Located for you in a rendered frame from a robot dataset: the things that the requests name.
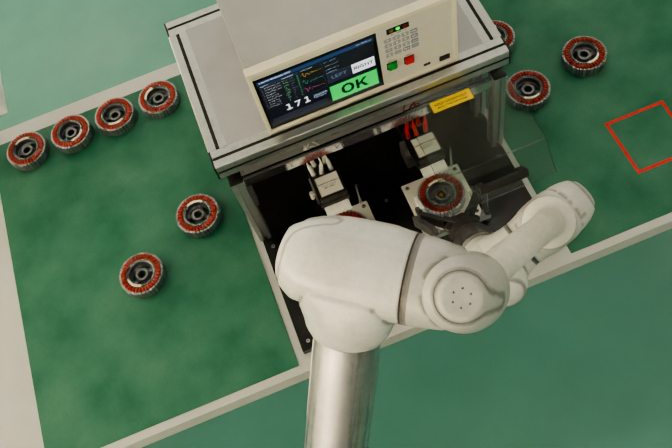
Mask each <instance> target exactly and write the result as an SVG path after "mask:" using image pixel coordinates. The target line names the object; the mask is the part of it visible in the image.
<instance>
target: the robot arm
mask: <svg viewBox="0 0 672 448"><path fill-rule="evenodd" d="M414 200H415V204H416V206H417V207H415V211H416V214H417V216H413V217H412V219H413V222H414V225H415V227H417V228H418V229H420V230H422V231H423V232H425V233H427V234H429V235H427V234H423V233H419V232H415V231H412V230H408V229H406V228H403V227H401V226H398V225H394V224H390V223H385V222H380V221H375V220H370V219H364V218H358V217H350V216H337V215H333V216H320V217H313V218H309V219H306V220H305V221H302V222H299V223H296V224H293V225H292V226H291V227H289V229H288V230H287V231H286V233H285V235H284V237H283V239H282V241H281V244H280V246H279V249H278V253H277V257H276V262H275V274H276V277H277V279H278V284H279V286H280V287H281V288H282V290H283V291H284V292H285V293H286V295H287V296H288V297H289V298H291V299H293V300H296V301H298V302H299V305H300V308H301V311H302V313H303V316H304V318H305V323H306V326H307V328H308V330H309V332H310V333H311V335H312V336H313V344H312V356H311V367H310V379H309V390H308V402H307V413H306V416H307V421H306V433H305V444H304V448H368V441H369V433H370V425H371V417H372V409H373V402H374V394H375V386H376V378H377V370H378V362H379V355H380V347H381V343H382V342H383V341H384V340H385V339H386V338H387V337H388V336H389V334H390V332H391V330H392V328H393V326H394V324H400V325H405V326H409V327H416V328H424V329H432V330H441V331H443V330H447V331H449V332H453V333H458V334H469V333H475V332H478V331H481V330H483V329H485V328H487V327H489V326H490V325H492V324H493V323H494V322H495V321H496V320H497V319H498V318H499V317H500V316H501V315H502V313H503V312H504V310H505V308H506V307H509V306H513V305H515V304H517V303H518V302H520V301H521V300H522V299H523V298H524V296H525V294H526V291H527V287H528V276H529V274H530V272H531V271H532V270H533V268H534V267H535V266H536V265H537V264H538V263H540V262H541V261H542V260H544V259H545V258H547V257H548V256H550V255H552V254H555V253H557V252H558V251H560V250H561V249H562V248H564V247H565V246H566V245H567V244H569V243H570V242H571V241H572V240H573V239H575V238H576V237H577V236H578V234H579V233H580V232H581V231H582V230H583V229H584V228H585V226H586V225H587V224H588V222H589V221H590V219H591V217H592V216H593V213H594V210H595V207H594V205H595V202H594V199H593V197H592V196H591V194H590V193H589V192H588V191H587V190H586V188H585V187H583V186H582V185H581V184H580V183H578V182H574V181H563V182H560V183H557V184H555V185H552V186H550V187H549V188H547V189H546V190H544V191H542V192H540V193H539V194H537V195H536V196H535V197H533V198H532V199H531V200H530V201H528V202H527V203H526V204H525V205H524V206H523V207H522V208H521V209H520V210H519V211H518V212H517V214H516V215H515V216H514V217H513V218H512V219H511V220H510V221H509V222H508V223H507V224H506V225H505V226H503V227H502V228H501V229H499V230H497V231H496V232H494V233H493V232H492V231H491V229H490V228H489V227H488V226H486V225H485V224H482V223H481V221H483V220H487V221H491V220H492V217H491V213H490V210H489V207H488V201H486V202H484V203H481V205H482V210H481V213H480V216H478V215H475V212H476V209H477V206H478V205H476V206H474V207H471V208H469V209H466V210H465V211H464V213H463V212H461V213H459V214H457V215H454V216H451V217H448V216H443V217H441V216H438V215H434V214H430V213H426V210H425V208H424V207H423V205H422V204H421V202H420V200H419V199H418V197H417V196H414ZM435 226H436V227H437V228H436V227H435ZM438 227H440V228H443V230H440V229H439V228H438ZM445 235H447V236H449V237H450V238H451V239H452V241H453V242H454V243H452V242H449V241H446V240H443V239H440V237H443V236H445Z"/></svg>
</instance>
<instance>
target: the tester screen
mask: <svg viewBox="0 0 672 448"><path fill-rule="evenodd" d="M372 56H374V59H375V64H376V65H374V66H372V67H369V68H367V69H364V70H362V71H359V72H357V73H354V74H352V75H349V76H347V77H344V78H342V79H339V80H337V81H334V82H332V83H328V79H327V74H329V73H332V72H334V71H337V70H339V69H342V68H345V67H347V66H350V65H352V64H355V63H357V62H360V61H362V60H365V59H367V58H370V57H372ZM376 68H377V73H378V67H377V62H376V56H375V50H374V45H373V39H372V38H369V39H367V40H364V41H362V42H359V43H357V44H354V45H352V46H349V47H347V48H344V49H342V50H339V51H337V52H334V53H332V54H329V55H326V56H324V57H321V58H319V59H316V60H314V61H311V62H309V63H306V64H304V65H301V66H299V67H296V68H294V69H291V70H289V71H286V72H284V73H281V74H279V75H276V76H273V77H271V78H268V79H266V80H263V81H261V82H258V83H256V85H257V87H258V90H259V92H260V95H261V97H262V100H263V102H264V105H265V107H266V110H267V112H268V115H269V117H270V120H271V122H272V125H273V127H274V126H276V125H279V124H281V123H284V122H286V121H289V120H291V119H294V118H296V117H299V116H301V115H304V114H306V113H309V112H311V111H314V110H316V109H319V108H321V107H324V106H326V105H329V104H331V103H334V102H336V101H339V100H341V99H344V98H346V97H349V96H351V95H354V94H356V93H359V92H362V91H364V90H367V89H369V88H372V87H374V86H377V85H379V84H380V79H379V83H378V84H375V85H373V86H370V87H368V88H365V89H363V90H360V91H358V92H355V93H353V94H350V95H348V96H345V97H343V98H340V99H337V100H335V101H333V99H332V96H331V92H330V88H329V87H331V86H334V85H336V84H339V83H341V82H344V81H346V80H349V79H351V78H354V77H356V76H359V75H361V74H364V73H366V72H369V71H371V70H374V69H376ZM378 78H379V73H378ZM310 94H311V97H312V100H313V101H312V102H309V103H307V104H304V105H302V106H299V107H297V108H294V109H292V110H289V111H287V112H286V111H285V108H284V105H285V104H288V103H290V102H293V101H295V100H298V99H300V98H303V97H305V96H308V95H310ZM325 98H327V100H328V102H327V103H324V104H322V105H319V106H317V107H314V108H312V109H309V110H307V111H304V112H302V113H299V114H297V115H294V116H292V117H289V118H287V119H284V120H282V121H279V122H277V123H275V122H274V120H273V119H274V118H277V117H279V116H282V115H284V114H287V113H290V112H292V111H295V110H297V109H300V108H302V107H305V106H307V105H310V104H312V103H315V102H317V101H320V100H322V99H325Z"/></svg>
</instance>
